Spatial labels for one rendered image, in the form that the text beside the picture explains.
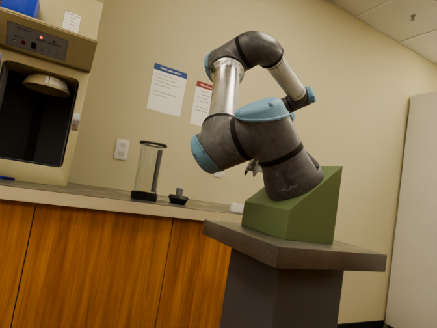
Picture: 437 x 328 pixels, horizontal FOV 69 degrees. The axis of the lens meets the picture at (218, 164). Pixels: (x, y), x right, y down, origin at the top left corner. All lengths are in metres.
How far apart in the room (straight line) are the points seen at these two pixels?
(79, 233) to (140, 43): 1.21
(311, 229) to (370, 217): 2.35
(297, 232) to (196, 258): 0.61
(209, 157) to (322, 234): 0.32
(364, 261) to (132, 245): 0.75
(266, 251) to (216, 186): 1.45
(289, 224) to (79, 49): 1.02
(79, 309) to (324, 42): 2.43
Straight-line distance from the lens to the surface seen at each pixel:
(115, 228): 1.16
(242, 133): 0.75
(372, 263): 0.81
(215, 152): 0.78
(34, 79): 1.46
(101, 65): 1.91
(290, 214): 0.73
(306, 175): 0.76
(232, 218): 1.28
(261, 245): 0.65
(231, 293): 0.86
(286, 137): 0.74
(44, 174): 1.39
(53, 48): 1.39
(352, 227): 2.95
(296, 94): 1.34
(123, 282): 1.21
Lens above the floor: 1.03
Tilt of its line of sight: 5 degrees up
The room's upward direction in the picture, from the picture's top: 9 degrees clockwise
